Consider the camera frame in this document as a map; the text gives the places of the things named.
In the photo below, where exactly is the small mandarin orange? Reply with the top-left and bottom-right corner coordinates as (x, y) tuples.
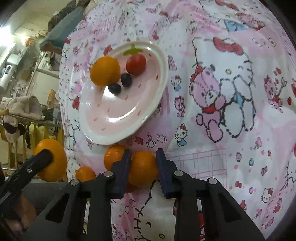
(103, 144), (126, 171)

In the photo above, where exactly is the large orange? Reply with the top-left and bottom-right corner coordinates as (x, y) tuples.
(33, 138), (68, 183)

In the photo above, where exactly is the red tomato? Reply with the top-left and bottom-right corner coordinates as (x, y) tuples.
(125, 54), (147, 76)

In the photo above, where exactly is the person's left hand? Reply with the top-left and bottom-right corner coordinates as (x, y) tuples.
(5, 194), (37, 237)

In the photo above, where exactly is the yellow wooden chair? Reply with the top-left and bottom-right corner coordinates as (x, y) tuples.
(1, 123), (64, 169)

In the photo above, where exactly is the small orange at edge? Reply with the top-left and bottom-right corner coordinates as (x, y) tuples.
(75, 166), (96, 182)

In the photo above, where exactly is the pink strawberry pattern plate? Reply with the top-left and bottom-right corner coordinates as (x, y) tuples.
(79, 41), (169, 145)

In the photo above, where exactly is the beige cloth on rack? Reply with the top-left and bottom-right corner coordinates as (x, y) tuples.
(1, 95), (44, 143)

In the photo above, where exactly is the pink Hello Kitty bedsheet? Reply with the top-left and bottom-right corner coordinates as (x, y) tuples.
(59, 1), (295, 240)

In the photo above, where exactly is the dark blue grape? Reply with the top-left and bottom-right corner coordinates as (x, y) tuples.
(120, 73), (132, 88)

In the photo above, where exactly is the blue pillow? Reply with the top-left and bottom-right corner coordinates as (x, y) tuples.
(39, 6), (85, 55)

